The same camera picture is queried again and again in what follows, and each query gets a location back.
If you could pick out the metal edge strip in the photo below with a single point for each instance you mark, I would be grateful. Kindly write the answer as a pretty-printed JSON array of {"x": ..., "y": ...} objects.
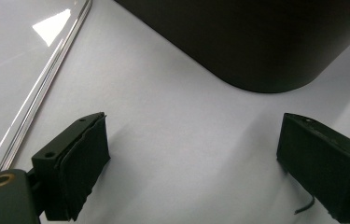
[{"x": 39, "y": 90}]

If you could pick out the black rounded container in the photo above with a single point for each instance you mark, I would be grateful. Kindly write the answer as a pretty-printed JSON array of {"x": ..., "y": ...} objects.
[{"x": 256, "y": 40}]

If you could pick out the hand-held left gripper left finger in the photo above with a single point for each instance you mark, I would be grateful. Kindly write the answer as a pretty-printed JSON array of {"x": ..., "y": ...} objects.
[{"x": 70, "y": 168}]

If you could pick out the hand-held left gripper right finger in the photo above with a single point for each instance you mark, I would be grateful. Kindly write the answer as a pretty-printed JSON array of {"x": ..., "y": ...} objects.
[{"x": 325, "y": 161}]

